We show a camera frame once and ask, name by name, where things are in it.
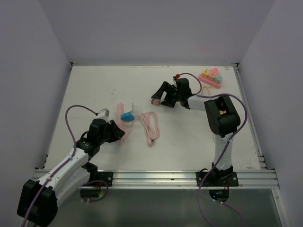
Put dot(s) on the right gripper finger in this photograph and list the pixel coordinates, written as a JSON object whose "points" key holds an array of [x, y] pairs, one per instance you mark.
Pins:
{"points": [[169, 103], [165, 87]]}

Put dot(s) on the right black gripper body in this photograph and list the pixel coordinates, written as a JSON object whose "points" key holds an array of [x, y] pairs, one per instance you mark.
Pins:
{"points": [[173, 91]]}

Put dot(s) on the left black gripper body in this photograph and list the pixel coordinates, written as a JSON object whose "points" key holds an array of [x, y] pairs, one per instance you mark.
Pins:
{"points": [[101, 139]]}

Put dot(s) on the brown USB charger plug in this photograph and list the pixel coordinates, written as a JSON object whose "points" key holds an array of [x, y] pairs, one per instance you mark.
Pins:
{"points": [[156, 102]]}

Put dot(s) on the pink power strip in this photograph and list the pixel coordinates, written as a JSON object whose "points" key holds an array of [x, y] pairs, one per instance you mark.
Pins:
{"points": [[210, 82], [126, 127]]}

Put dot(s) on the blue plug adapter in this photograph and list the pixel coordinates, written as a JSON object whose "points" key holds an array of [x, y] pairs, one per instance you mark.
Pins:
{"points": [[127, 117]]}

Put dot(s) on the white plug adapter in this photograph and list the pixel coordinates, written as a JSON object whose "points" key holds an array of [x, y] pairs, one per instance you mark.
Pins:
{"points": [[128, 107]]}

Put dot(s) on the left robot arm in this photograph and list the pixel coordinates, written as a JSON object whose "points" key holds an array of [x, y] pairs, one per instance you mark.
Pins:
{"points": [[40, 200]]}

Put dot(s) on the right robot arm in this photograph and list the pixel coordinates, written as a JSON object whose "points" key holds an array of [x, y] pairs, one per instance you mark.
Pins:
{"points": [[223, 119]]}

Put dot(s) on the yellow cube plug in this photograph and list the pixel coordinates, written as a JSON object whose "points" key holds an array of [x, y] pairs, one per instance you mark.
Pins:
{"points": [[205, 73]]}

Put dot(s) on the teal round plug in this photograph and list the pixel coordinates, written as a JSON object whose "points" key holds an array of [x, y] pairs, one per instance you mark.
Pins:
{"points": [[218, 79]]}

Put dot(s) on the pink triangular plug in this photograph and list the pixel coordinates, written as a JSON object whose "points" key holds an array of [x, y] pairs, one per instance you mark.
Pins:
{"points": [[214, 71]]}

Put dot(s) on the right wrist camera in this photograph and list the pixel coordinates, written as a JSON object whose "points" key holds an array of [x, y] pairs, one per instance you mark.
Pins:
{"points": [[175, 78]]}

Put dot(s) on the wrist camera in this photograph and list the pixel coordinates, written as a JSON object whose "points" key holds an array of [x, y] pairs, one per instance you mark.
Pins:
{"points": [[103, 114], [175, 78]]}

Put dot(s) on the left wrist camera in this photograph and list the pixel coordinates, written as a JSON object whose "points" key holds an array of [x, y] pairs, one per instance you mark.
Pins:
{"points": [[103, 114]]}

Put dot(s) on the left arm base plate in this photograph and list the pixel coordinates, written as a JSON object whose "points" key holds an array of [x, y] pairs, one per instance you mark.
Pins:
{"points": [[105, 176]]}

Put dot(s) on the small metal bracket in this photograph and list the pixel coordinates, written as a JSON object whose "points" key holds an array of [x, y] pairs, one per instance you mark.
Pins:
{"points": [[227, 98]]}

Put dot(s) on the aluminium front rail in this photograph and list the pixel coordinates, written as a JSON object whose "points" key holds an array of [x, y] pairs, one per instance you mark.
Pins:
{"points": [[178, 179]]}

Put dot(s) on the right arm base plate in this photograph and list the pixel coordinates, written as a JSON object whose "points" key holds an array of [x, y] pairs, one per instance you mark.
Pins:
{"points": [[217, 178]]}

